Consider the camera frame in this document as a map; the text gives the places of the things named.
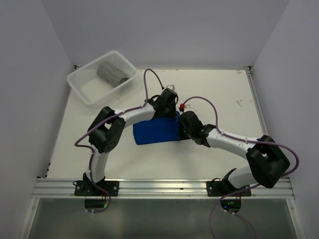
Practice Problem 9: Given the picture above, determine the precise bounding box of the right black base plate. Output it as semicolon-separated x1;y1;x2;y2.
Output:
206;178;249;197

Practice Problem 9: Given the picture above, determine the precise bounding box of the grey towel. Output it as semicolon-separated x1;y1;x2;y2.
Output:
96;61;129;88

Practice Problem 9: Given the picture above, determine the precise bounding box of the blue towel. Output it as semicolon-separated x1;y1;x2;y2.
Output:
133;112;180;145

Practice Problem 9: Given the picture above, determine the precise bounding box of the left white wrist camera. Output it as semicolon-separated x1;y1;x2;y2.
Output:
166;85;175;91

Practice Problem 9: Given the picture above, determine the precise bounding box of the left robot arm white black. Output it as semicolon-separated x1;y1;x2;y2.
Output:
83;88;179;196

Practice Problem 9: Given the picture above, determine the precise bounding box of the purple cable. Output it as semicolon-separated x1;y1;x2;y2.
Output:
74;69;165;197
183;96;300;239

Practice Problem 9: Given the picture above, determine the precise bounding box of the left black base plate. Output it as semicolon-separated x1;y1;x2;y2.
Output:
72;180;120;197

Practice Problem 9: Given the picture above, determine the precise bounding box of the white plastic basket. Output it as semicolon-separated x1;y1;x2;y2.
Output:
67;51;138;107

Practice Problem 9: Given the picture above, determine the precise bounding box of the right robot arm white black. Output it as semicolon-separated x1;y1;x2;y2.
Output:
179;111;290;196

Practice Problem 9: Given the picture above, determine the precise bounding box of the aluminium mounting rail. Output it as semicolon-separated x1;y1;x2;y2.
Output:
31;178;294;199

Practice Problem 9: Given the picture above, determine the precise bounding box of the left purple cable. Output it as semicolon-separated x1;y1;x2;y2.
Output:
74;69;165;197

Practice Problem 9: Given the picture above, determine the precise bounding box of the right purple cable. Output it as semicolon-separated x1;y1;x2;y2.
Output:
183;96;300;239

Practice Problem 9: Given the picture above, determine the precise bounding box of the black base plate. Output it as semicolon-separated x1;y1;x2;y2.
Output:
72;180;120;197
206;178;249;197

